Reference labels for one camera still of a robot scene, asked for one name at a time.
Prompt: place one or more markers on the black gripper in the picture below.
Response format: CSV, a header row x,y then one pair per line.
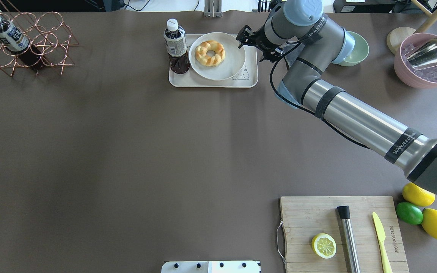
x,y
260,39

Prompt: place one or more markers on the white round plate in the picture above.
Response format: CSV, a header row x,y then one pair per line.
x,y
231,64

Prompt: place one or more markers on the braided glazed donut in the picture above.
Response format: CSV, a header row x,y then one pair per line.
x,y
210,53

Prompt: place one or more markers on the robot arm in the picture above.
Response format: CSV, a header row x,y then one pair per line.
x,y
326,42

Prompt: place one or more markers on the cream rabbit tray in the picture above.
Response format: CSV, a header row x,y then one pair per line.
x,y
247,77

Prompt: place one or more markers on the dark drink bottle on tray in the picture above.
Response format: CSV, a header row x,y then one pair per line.
x,y
176,45

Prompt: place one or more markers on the grey folded cloth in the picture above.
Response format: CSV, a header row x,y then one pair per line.
x,y
292,49

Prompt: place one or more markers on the green bowl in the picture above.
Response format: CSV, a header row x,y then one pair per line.
x,y
359,52

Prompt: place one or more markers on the wooden mug tree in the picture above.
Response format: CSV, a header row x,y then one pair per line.
x,y
397,35

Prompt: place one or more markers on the bamboo cutting board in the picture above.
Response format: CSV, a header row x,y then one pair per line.
x,y
304,217

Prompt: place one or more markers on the steel scoop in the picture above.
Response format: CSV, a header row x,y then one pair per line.
x,y
424,57

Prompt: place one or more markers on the pink bowl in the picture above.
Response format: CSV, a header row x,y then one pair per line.
x,y
421,79

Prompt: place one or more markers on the steel cylindrical grinder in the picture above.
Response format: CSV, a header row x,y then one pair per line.
x,y
344,214

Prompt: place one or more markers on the half lemon slice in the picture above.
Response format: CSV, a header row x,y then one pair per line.
x,y
324,245

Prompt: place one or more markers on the yellow lemon lower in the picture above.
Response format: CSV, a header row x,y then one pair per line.
x,y
417,196

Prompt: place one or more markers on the yellow plastic knife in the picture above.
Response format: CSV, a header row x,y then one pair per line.
x,y
381,236

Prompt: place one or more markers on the green lime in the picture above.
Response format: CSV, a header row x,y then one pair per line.
x,y
409,213

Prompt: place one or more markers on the bottle in rack upper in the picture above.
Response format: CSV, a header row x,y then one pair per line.
x,y
20,45

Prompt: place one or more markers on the aluminium frame post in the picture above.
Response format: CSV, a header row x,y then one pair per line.
x,y
212,8

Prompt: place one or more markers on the copper wire bottle rack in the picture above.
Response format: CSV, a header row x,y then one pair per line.
x,y
50,40

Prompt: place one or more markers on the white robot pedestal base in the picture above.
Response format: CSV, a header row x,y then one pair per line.
x,y
212,266

